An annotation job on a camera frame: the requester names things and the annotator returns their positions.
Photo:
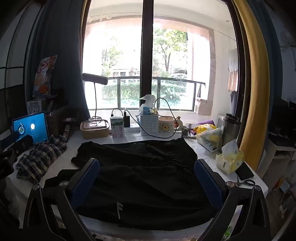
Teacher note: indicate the small figurine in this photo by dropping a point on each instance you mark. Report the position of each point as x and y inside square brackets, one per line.
[185, 132]

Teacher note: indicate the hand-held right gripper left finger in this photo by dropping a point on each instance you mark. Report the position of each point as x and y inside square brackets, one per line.
[85, 180]

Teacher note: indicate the white textured tablecloth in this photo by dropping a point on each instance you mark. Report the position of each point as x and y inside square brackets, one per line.
[62, 160]

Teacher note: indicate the bear print mug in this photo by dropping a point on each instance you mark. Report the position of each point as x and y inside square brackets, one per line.
[166, 128]

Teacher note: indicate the white green milk carton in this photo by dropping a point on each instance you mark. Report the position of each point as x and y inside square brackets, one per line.
[118, 128]

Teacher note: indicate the desk lamp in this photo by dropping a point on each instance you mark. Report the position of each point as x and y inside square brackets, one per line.
[94, 78]

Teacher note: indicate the grey hanging shirt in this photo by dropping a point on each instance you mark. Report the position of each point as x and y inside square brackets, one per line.
[232, 60]

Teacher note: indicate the white bear print box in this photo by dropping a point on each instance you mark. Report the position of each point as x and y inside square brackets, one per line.
[34, 107]

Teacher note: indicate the brown lunch box clear lid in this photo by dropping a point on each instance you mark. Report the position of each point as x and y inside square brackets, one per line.
[94, 132]

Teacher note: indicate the white power strip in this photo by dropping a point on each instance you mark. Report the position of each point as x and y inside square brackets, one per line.
[134, 128]

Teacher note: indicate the black pants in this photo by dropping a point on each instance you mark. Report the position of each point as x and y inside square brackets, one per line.
[143, 176]

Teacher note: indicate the black electronic box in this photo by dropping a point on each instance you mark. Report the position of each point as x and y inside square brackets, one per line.
[282, 139]

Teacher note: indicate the small labelled can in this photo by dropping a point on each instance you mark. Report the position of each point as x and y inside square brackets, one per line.
[67, 133]

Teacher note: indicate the purple cloth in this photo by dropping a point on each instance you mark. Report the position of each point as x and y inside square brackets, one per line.
[207, 122]

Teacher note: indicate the colourful snack bag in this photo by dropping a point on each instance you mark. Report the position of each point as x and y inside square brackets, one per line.
[44, 76]

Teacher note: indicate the white side shelf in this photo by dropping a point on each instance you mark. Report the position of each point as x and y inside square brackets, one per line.
[277, 153]

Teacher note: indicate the dark hanging garment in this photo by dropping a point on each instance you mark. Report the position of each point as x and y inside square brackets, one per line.
[234, 102]

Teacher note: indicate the balcony railing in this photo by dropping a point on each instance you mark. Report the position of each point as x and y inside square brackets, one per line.
[118, 92]

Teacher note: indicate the dark window frame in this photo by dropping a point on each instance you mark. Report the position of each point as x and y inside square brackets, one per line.
[146, 58]

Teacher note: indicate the black charger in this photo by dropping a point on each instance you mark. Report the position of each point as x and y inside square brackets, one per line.
[127, 120]

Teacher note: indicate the white perforated basket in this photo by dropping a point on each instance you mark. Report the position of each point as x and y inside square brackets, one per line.
[149, 125]

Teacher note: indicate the beige hanging garment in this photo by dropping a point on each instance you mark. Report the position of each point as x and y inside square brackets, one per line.
[232, 81]

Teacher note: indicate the steel thermos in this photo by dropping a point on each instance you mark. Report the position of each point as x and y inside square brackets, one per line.
[231, 132]

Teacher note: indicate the yellow bag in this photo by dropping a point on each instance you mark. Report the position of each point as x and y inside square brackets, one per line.
[205, 129]

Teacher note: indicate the white radiator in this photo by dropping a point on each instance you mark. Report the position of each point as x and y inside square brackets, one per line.
[220, 122]

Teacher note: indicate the black flat case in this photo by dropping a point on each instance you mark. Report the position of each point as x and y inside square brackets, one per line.
[69, 119]

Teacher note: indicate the black phone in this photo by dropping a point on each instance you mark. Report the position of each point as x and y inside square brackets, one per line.
[244, 171]

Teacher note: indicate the white plastic packet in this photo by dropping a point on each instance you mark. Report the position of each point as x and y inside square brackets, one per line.
[211, 141]

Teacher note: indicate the white sliding door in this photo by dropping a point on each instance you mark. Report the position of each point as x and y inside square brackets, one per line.
[16, 58]

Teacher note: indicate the plaid shirt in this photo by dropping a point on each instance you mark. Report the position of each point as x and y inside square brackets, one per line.
[39, 160]

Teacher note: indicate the yellow tissue pack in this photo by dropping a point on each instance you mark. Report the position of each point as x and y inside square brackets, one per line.
[229, 160]

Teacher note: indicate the white plastic bag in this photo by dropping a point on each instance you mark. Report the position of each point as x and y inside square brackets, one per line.
[148, 99]

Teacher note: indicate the cardboard box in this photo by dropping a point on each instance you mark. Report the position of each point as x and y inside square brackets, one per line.
[55, 122]

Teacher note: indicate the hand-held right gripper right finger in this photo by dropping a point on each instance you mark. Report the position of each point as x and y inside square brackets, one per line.
[208, 183]

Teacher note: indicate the blue curtain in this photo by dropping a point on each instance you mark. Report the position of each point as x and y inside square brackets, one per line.
[62, 58]

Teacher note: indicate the yellow curtain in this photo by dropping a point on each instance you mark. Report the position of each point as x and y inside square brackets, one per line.
[256, 92]

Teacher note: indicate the tablet in blue case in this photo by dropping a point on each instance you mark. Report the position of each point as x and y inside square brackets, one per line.
[34, 129]

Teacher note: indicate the black scissors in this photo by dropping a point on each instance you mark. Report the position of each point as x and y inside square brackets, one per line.
[248, 182]

